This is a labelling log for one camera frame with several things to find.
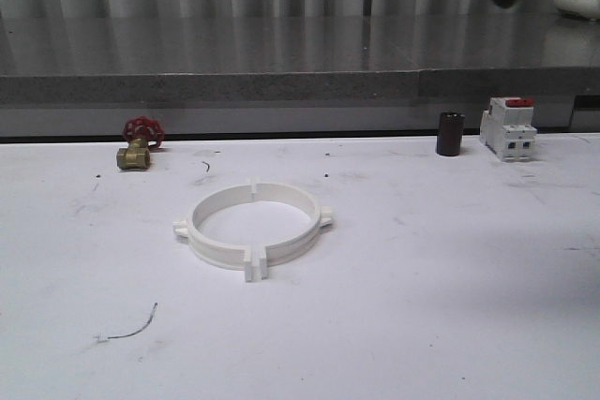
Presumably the white circuit breaker red switch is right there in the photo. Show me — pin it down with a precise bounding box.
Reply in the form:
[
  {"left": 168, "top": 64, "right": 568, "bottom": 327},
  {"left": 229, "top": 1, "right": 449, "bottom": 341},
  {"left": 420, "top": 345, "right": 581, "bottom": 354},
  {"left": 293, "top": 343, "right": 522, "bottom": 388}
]
[{"left": 479, "top": 96, "right": 537, "bottom": 162}]

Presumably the black cylindrical capacitor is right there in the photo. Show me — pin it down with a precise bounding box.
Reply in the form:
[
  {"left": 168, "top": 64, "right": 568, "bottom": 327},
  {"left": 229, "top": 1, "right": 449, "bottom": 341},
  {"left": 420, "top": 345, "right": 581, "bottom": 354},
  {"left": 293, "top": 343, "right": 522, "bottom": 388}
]
[{"left": 436, "top": 111, "right": 465, "bottom": 156}]

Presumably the grey stone ledge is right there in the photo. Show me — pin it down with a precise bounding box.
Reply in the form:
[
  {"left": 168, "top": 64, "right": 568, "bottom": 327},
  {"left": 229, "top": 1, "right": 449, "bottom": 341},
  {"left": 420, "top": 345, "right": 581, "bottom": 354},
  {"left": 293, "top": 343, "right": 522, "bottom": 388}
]
[{"left": 1, "top": 13, "right": 599, "bottom": 139}]

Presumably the white half-ring pipe clamp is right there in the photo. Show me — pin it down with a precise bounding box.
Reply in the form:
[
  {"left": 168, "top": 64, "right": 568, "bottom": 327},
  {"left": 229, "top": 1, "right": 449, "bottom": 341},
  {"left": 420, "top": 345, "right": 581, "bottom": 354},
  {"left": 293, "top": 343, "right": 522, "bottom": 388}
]
[
  {"left": 244, "top": 179, "right": 334, "bottom": 282},
  {"left": 172, "top": 180, "right": 256, "bottom": 282}
]

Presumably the brass valve red handwheel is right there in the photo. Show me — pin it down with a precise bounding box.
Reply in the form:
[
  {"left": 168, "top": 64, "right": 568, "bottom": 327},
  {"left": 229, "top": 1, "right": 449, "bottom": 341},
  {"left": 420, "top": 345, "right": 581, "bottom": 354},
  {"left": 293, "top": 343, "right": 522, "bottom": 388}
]
[{"left": 116, "top": 116, "right": 165, "bottom": 170}]

